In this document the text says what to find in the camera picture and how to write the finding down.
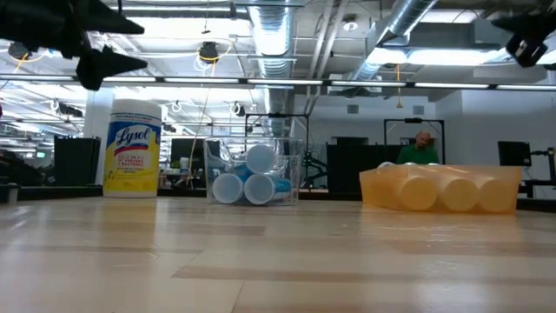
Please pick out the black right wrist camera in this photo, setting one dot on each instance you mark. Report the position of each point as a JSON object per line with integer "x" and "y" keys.
{"x": 526, "y": 50}

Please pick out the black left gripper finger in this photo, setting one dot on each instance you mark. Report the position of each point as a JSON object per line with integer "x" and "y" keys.
{"x": 113, "y": 24}
{"x": 104, "y": 67}

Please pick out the black aluminium table frame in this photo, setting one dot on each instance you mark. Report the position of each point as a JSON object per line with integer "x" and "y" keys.
{"x": 65, "y": 192}

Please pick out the person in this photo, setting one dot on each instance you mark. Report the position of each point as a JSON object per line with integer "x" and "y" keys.
{"x": 417, "y": 154}

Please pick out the long ceiling light strip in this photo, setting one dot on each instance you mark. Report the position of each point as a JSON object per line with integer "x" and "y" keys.
{"x": 282, "y": 81}

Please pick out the black partition panel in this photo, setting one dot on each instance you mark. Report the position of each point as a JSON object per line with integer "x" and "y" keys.
{"x": 347, "y": 165}
{"x": 77, "y": 161}

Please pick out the black monitor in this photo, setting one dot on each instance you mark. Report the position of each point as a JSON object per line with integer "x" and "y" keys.
{"x": 514, "y": 153}

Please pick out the black metal rig frame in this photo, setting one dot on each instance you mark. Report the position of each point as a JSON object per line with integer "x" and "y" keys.
{"x": 278, "y": 115}
{"x": 412, "y": 120}

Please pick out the silver ribbed air duct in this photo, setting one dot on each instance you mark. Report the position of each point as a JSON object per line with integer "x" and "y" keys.
{"x": 271, "y": 43}

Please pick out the Lysol wipes canister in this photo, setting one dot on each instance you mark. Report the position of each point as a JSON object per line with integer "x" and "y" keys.
{"x": 132, "y": 152}

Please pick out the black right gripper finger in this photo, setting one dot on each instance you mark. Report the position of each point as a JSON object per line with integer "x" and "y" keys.
{"x": 508, "y": 22}

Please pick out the orange translucent plastic bin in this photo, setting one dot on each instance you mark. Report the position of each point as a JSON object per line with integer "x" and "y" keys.
{"x": 378, "y": 191}

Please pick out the clear plastic bin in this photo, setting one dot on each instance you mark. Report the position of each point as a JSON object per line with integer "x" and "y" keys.
{"x": 295, "y": 156}

